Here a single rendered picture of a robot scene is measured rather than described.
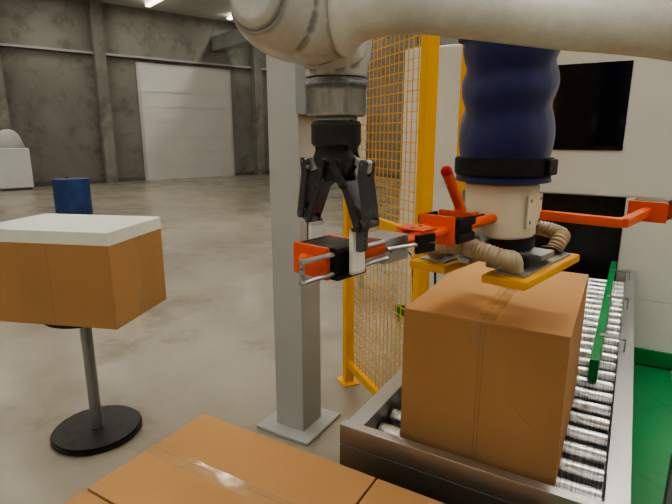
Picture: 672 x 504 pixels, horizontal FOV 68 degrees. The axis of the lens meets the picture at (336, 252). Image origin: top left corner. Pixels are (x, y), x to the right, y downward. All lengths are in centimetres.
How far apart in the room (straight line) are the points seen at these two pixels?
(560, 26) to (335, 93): 29
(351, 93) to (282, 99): 146
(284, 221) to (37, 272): 102
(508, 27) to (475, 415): 99
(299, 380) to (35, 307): 116
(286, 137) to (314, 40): 159
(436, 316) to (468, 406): 24
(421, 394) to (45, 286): 160
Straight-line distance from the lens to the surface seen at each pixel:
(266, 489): 137
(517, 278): 113
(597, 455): 163
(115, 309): 221
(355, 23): 59
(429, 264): 121
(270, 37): 57
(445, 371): 135
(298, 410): 250
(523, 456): 140
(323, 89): 74
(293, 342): 235
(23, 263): 240
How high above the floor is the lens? 139
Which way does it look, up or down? 13 degrees down
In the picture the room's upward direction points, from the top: straight up
